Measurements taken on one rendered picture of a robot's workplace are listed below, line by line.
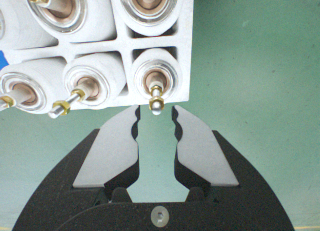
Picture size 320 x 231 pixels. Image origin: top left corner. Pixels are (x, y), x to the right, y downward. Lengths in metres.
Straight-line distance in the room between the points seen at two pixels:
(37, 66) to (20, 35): 0.05
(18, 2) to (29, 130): 0.61
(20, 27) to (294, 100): 0.88
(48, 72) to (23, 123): 0.53
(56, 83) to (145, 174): 0.69
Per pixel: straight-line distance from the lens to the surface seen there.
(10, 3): 0.30
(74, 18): 0.23
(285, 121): 0.84
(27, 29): 0.31
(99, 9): 0.24
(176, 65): 0.22
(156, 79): 0.20
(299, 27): 0.66
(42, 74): 0.30
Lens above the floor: 0.46
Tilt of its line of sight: 60 degrees down
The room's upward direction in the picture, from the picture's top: 176 degrees clockwise
